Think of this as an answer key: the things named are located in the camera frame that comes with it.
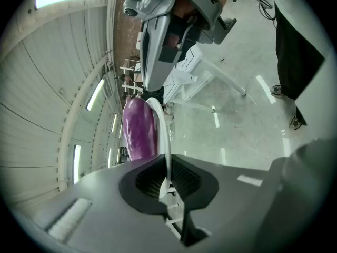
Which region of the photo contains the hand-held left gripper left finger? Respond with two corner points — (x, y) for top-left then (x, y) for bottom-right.
(13, 153), (185, 253)

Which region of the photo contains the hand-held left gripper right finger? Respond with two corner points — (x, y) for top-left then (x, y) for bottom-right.
(167, 153), (277, 253)

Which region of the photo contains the white plate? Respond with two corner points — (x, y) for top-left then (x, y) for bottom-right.
(146, 97), (172, 200)

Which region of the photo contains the purple eggplant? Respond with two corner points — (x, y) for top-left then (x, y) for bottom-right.
(122, 97), (159, 162)

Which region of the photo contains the person's right hand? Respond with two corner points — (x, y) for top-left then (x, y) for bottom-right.
(168, 0), (211, 48)

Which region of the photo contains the white table with black lines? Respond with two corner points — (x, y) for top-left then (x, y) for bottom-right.
(162, 43), (248, 114)

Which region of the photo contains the white ceiling pipe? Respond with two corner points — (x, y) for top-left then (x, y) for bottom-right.
(57, 54), (110, 192)

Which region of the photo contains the person's left shoe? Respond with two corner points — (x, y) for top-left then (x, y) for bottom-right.
(289, 114), (308, 131)

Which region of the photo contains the person's shoe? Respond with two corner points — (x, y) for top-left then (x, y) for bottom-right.
(289, 114), (308, 131)
(270, 85), (286, 99)

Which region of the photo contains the person's right shoe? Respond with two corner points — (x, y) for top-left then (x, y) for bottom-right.
(270, 85), (286, 99)

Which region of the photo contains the person's beige shirt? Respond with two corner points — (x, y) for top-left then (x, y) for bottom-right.
(265, 0), (335, 60)

